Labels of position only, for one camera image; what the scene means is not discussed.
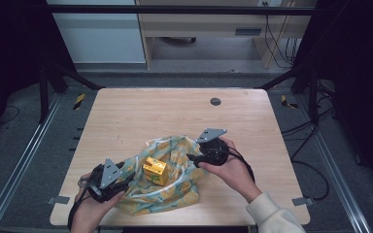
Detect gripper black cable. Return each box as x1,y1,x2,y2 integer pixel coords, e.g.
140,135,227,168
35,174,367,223
227,146,256,184
67,176,93,231

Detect black metal frame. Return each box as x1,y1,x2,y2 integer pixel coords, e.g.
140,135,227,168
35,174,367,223
38,4,322,124

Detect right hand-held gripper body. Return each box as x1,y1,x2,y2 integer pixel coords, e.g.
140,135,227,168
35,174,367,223
195,127,230,167

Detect yellow carton box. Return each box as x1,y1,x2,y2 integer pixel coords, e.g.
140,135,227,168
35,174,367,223
142,156,169,187

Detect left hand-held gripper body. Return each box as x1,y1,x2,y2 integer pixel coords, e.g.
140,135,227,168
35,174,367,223
86,157,127,204

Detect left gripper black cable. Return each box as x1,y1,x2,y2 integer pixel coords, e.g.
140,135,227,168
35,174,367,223
67,176,93,231

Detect black curtain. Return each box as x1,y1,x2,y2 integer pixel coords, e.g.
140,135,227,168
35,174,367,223
292,0,373,198
0,0,77,144

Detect grey metal bracket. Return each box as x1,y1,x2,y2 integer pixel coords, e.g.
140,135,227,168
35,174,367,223
291,196,315,207
46,195,71,206

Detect person's right hand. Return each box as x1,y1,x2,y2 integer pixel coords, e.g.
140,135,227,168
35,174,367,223
197,137,263,205

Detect teal orange-print cloth bag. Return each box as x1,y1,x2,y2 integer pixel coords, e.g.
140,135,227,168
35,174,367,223
115,134,209,216

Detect thin black floor cable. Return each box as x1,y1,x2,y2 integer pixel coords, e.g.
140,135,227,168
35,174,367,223
0,104,21,126

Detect person's left hand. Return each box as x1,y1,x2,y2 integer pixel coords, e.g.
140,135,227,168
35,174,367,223
70,173,126,229

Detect hanging black cables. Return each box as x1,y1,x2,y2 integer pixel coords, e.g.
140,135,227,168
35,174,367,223
263,14,301,70

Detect yellow-handled tool right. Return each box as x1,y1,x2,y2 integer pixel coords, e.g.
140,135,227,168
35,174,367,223
280,94,299,110

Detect white cabinet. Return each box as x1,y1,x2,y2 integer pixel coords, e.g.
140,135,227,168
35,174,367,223
46,0,147,64

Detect aluminium floor rail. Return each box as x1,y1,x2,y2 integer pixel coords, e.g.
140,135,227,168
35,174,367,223
294,95,373,233
0,93,63,233

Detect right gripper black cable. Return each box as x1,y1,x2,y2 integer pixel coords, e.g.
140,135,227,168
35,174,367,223
227,146,256,184

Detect black floor cables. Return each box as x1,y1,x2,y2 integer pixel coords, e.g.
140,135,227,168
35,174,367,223
281,82,336,202

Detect light wooden desk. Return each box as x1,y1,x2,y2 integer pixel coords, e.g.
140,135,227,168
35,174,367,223
135,0,313,70

